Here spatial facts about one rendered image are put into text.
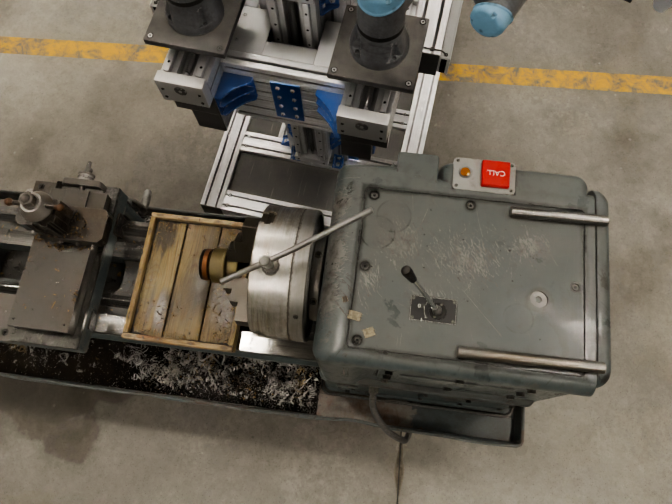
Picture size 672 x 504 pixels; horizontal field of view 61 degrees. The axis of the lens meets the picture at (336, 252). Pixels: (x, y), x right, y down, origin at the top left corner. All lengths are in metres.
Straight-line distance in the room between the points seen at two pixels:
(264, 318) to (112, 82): 2.09
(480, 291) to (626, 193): 1.76
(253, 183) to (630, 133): 1.75
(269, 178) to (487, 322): 1.47
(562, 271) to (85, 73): 2.57
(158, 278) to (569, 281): 1.05
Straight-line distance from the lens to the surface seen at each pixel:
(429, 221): 1.24
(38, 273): 1.70
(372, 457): 2.40
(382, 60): 1.50
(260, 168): 2.48
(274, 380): 1.83
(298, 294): 1.22
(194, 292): 1.62
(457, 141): 2.79
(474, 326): 1.19
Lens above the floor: 2.40
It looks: 72 degrees down
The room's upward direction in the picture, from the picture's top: 5 degrees counter-clockwise
